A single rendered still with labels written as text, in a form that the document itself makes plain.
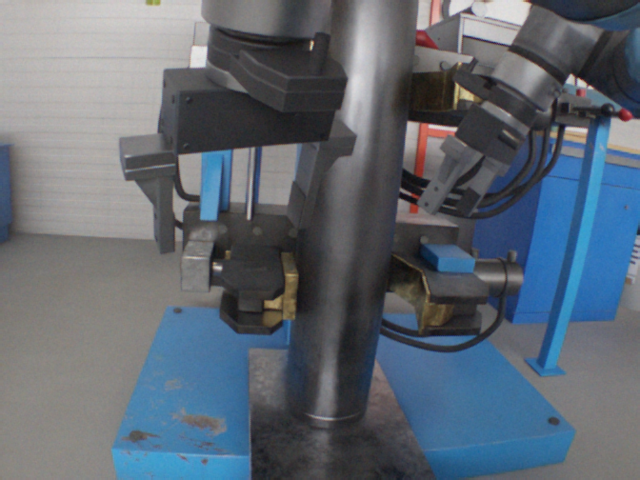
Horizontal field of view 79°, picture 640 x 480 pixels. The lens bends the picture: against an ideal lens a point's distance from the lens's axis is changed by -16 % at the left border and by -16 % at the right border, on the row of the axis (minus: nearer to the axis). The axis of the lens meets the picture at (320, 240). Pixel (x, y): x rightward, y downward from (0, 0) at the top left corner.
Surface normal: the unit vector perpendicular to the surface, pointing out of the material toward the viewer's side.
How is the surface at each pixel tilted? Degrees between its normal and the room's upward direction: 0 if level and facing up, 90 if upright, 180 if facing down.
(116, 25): 90
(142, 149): 24
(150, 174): 113
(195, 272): 90
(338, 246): 90
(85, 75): 90
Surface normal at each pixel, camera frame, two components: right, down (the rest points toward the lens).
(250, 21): 0.00, 0.64
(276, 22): 0.30, 0.65
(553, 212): 0.14, 0.27
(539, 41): -0.55, 0.10
